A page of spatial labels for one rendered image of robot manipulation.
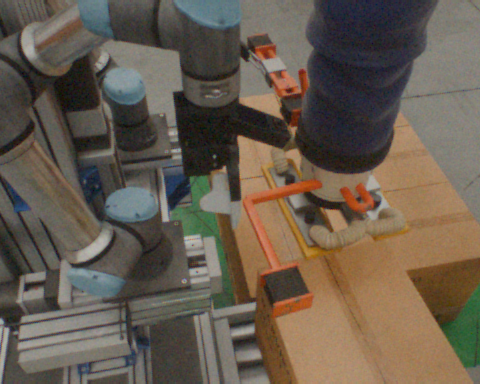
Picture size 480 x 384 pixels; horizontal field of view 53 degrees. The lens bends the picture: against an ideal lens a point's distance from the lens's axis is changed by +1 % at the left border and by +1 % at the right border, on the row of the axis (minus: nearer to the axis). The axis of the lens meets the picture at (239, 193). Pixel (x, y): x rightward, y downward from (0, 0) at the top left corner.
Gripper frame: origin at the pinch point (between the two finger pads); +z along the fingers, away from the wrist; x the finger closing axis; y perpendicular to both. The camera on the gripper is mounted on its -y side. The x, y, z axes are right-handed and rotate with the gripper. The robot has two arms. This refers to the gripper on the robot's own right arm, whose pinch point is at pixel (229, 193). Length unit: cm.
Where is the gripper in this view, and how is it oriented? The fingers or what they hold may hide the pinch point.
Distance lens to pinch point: 78.1
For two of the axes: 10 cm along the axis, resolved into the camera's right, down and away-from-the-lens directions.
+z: 0.0, 6.7, 7.4
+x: 1.9, 7.2, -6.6
